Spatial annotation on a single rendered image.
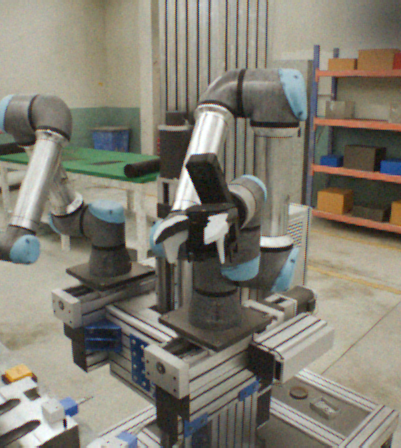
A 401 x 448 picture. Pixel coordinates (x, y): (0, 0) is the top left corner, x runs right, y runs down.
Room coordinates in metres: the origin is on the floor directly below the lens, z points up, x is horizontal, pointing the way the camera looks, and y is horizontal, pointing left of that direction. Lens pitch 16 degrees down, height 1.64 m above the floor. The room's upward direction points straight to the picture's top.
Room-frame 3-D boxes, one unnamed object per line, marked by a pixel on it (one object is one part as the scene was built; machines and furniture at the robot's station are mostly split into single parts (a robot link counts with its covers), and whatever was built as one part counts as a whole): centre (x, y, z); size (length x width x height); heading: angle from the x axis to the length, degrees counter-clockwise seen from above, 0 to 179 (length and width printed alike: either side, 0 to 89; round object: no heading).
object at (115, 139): (8.58, 1.44, 0.48); 0.64 x 0.54 x 0.97; 53
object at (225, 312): (1.18, -0.07, 1.09); 0.15 x 0.15 x 0.10
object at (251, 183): (0.88, -0.10, 1.43); 0.11 x 0.08 x 0.09; 159
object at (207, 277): (1.17, -0.07, 1.20); 0.13 x 0.12 x 0.14; 69
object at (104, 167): (5.06, 1.01, 0.51); 2.40 x 1.13 x 1.02; 51
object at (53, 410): (0.98, 0.30, 0.89); 0.13 x 0.05 x 0.05; 133
